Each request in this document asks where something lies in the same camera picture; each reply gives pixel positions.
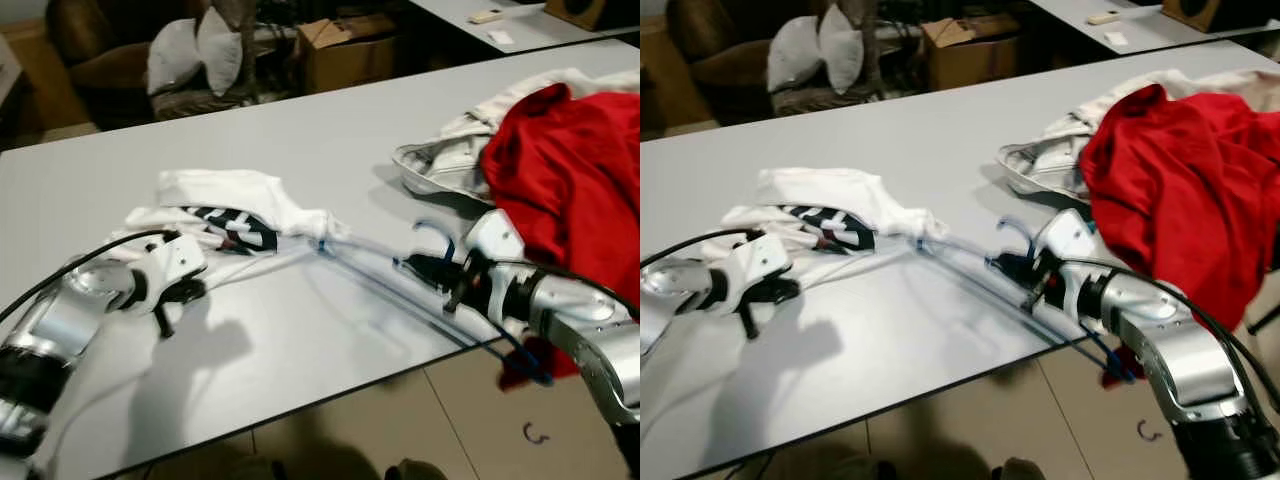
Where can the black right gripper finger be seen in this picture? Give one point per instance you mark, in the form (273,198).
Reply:
(425,268)
(1038,301)
(1008,268)
(456,302)

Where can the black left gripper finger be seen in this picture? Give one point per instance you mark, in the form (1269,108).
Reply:
(193,291)
(749,323)
(166,322)
(786,291)

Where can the white printed T-shirt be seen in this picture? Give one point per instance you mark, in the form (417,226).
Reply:
(830,190)
(230,195)

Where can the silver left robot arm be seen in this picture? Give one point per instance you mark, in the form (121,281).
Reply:
(60,320)
(670,290)

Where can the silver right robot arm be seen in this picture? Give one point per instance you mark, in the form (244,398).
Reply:
(1170,350)
(590,330)

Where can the cream zip jacket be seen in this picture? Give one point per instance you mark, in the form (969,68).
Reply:
(440,165)
(1040,165)

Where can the small dark hook piece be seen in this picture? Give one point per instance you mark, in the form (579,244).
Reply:
(525,432)

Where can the red fleece garment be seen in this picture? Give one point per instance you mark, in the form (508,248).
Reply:
(1180,180)
(570,170)

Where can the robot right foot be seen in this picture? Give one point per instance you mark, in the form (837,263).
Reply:
(1015,470)
(415,470)

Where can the brown cardboard box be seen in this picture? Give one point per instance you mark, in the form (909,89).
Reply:
(350,60)
(970,58)

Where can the white paper sheet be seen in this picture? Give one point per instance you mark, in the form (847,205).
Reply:
(500,38)
(1115,39)

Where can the brown leather armchair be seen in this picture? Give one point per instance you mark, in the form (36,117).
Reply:
(90,50)
(710,50)

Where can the grey office desk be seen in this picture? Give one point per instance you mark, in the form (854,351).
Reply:
(560,30)
(1180,30)

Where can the wooden speaker box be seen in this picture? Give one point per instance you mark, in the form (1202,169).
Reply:
(590,12)
(1215,12)

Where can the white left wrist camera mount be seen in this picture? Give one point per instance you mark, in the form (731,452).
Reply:
(180,260)
(762,262)

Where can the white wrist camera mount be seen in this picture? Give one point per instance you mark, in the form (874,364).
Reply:
(180,260)
(762,262)
(495,238)
(1065,235)

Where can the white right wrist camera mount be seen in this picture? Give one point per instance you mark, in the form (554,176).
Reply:
(1065,235)
(495,238)

